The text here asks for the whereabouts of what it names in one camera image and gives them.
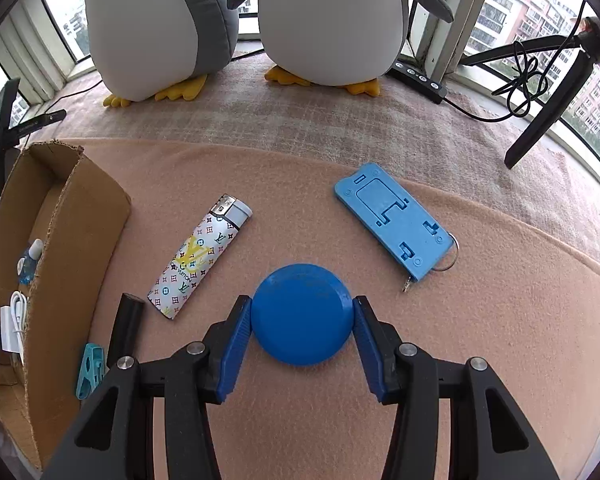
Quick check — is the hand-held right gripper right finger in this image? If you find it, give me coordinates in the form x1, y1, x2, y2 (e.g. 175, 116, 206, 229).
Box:
352, 296, 563, 480

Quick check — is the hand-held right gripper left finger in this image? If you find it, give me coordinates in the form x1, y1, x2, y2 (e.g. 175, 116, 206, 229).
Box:
40, 295, 253, 480

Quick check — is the white charging cable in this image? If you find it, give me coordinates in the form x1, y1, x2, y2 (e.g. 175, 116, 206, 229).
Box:
10, 290, 30, 366

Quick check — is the blue round disc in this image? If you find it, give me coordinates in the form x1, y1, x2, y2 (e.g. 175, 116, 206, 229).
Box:
251, 262, 355, 366

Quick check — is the small blue bottle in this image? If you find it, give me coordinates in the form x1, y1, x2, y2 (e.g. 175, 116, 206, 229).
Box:
17, 239, 44, 286

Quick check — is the patterned white lighter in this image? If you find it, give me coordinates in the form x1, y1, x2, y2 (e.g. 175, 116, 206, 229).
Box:
147, 194, 253, 320

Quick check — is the light blue clothespin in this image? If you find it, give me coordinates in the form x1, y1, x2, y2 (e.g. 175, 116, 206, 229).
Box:
76, 342, 106, 400

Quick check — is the black cylinder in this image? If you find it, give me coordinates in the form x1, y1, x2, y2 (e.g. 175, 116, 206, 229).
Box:
105, 292, 146, 376

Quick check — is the blue folding phone stand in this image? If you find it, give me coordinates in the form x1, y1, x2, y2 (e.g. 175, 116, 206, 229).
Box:
334, 162, 461, 293

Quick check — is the cardboard box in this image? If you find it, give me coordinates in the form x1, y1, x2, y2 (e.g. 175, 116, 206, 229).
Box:
0, 141, 132, 471

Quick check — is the checked blanket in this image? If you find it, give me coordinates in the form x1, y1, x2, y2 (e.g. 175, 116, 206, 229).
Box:
30, 52, 600, 281

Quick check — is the black inline light controller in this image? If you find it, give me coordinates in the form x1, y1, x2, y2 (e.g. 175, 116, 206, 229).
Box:
387, 59, 448, 103

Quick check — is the black tripod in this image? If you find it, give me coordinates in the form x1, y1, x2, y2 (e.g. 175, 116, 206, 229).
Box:
460, 15, 600, 170

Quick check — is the large penguin plush toy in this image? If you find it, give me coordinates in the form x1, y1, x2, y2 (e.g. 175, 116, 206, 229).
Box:
82, 0, 248, 108

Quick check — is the small penguin plush toy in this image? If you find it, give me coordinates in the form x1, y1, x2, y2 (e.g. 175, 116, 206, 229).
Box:
227, 0, 455, 97

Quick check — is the black camera on grey stand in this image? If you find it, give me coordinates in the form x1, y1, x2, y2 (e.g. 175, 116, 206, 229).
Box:
0, 77, 67, 181

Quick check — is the black ring light cable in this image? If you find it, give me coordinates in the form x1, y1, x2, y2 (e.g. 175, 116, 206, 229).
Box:
445, 40, 586, 122

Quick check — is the white window frame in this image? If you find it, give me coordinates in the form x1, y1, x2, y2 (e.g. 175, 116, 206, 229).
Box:
0, 0, 600, 186

